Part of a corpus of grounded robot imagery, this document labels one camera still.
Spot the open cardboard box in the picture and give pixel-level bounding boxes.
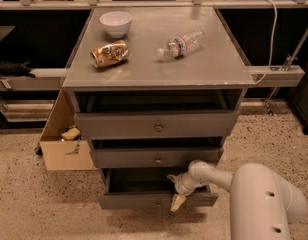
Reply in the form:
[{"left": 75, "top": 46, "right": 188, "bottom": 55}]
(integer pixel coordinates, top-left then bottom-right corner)
[{"left": 38, "top": 90, "right": 95, "bottom": 171}]

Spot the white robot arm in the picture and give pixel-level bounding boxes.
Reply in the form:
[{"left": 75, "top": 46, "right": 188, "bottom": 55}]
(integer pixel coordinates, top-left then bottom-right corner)
[{"left": 168, "top": 160, "right": 308, "bottom": 240}]

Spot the crushed gold can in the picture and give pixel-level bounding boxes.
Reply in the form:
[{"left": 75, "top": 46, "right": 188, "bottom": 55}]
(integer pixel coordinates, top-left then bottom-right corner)
[{"left": 91, "top": 40, "right": 130, "bottom": 68}]

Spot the white bowl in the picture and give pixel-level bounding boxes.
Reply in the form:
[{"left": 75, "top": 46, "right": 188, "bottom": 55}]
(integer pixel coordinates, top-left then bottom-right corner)
[{"left": 99, "top": 11, "right": 132, "bottom": 38}]

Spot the black object on shelf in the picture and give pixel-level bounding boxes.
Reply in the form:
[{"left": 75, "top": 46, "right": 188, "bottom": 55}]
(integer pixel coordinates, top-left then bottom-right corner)
[{"left": 0, "top": 61, "right": 35, "bottom": 78}]

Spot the grey top drawer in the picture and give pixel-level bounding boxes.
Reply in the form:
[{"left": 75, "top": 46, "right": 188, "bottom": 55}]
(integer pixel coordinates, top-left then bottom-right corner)
[{"left": 74, "top": 111, "right": 238, "bottom": 140}]

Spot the grey bottom drawer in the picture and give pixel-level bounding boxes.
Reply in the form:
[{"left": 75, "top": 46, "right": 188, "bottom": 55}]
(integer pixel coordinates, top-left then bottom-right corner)
[{"left": 96, "top": 167, "right": 220, "bottom": 210}]

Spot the metal rail frame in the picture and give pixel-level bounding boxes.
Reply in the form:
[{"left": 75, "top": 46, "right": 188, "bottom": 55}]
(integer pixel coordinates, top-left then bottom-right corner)
[{"left": 0, "top": 0, "right": 308, "bottom": 118}]

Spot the grey drawer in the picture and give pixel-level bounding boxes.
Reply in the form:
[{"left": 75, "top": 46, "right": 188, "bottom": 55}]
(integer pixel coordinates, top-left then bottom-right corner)
[
  {"left": 74, "top": 111, "right": 238, "bottom": 140},
  {"left": 90, "top": 147, "right": 224, "bottom": 168},
  {"left": 96, "top": 167, "right": 220, "bottom": 210}
]

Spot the grey drawer cabinet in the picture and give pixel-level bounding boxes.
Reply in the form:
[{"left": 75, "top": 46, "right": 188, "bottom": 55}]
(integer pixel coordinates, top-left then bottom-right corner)
[{"left": 63, "top": 7, "right": 253, "bottom": 169}]

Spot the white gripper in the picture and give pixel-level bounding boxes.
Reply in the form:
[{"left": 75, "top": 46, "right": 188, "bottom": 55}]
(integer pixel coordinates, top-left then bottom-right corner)
[{"left": 167, "top": 172, "right": 202, "bottom": 212}]

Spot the grey middle drawer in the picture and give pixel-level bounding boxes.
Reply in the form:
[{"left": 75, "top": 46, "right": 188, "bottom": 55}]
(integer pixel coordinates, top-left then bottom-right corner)
[{"left": 90, "top": 147, "right": 224, "bottom": 168}]

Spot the clear plastic water bottle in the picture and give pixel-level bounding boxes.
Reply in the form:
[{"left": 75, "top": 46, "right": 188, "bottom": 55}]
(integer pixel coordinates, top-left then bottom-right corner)
[{"left": 157, "top": 30, "right": 205, "bottom": 59}]

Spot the yellow sponge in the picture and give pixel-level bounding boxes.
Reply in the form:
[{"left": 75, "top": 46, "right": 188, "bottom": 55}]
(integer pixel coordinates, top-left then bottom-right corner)
[{"left": 61, "top": 128, "right": 81, "bottom": 141}]

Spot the white cable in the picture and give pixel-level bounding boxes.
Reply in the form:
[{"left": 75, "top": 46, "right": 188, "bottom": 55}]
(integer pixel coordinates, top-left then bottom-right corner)
[{"left": 255, "top": 0, "right": 279, "bottom": 85}]

